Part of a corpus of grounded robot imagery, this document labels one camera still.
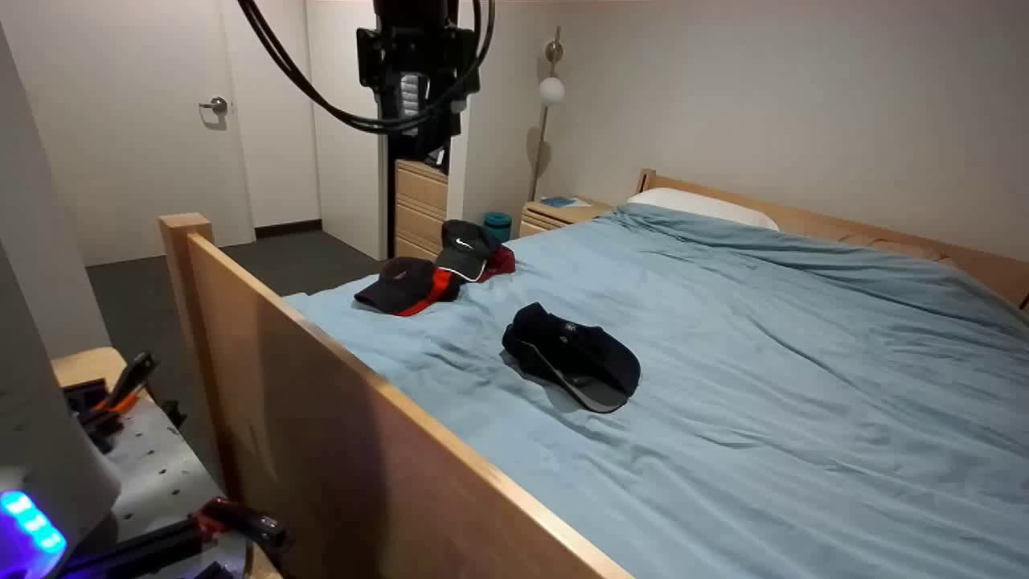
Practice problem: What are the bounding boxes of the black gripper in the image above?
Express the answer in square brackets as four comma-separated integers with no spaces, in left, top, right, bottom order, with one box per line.
[383,0,467,122]

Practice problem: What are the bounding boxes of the black cap with red-white logo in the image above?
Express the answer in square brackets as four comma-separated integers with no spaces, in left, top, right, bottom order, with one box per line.
[500,299,642,419]

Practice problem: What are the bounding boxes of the wooden drawer dresser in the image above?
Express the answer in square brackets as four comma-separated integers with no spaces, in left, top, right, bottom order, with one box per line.
[392,156,452,264]

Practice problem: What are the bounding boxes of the teal container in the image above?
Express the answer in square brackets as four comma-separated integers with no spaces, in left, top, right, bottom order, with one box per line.
[479,209,516,247]

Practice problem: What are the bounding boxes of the wooden nightstand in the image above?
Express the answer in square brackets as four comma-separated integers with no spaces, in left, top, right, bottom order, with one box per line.
[518,192,613,240]

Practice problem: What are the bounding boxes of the black orange cap with S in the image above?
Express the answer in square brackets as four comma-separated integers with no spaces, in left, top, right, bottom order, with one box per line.
[352,254,467,318]

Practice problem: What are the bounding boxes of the white door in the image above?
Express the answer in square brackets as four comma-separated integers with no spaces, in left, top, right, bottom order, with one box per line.
[2,0,259,269]

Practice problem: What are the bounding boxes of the white pillow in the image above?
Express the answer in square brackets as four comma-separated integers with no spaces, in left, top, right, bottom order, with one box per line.
[623,187,781,236]

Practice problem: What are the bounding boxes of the red black hand tool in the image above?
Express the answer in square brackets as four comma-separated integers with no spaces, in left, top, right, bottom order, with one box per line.
[190,495,289,554]

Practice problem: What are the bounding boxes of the light blue bed sheet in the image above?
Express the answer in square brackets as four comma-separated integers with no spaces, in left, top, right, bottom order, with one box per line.
[282,201,1029,579]

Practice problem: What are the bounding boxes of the black bar tool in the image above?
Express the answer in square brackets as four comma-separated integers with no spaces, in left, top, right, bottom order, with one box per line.
[61,516,205,579]

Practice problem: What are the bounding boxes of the black cable bundle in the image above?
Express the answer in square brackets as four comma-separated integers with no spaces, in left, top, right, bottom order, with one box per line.
[236,0,500,138]

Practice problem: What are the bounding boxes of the wall lamp with globe bulb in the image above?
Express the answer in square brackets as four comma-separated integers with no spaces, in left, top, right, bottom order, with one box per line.
[528,25,568,204]

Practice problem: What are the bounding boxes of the silver door handle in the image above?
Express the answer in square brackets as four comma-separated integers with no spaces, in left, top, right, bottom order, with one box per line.
[197,94,231,128]

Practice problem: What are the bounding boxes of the wooden bed frame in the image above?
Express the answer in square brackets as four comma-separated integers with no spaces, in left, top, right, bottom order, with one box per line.
[158,166,1029,579]

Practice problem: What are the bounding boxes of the orange handled pliers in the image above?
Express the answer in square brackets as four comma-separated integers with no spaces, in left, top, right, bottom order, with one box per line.
[82,351,162,432]

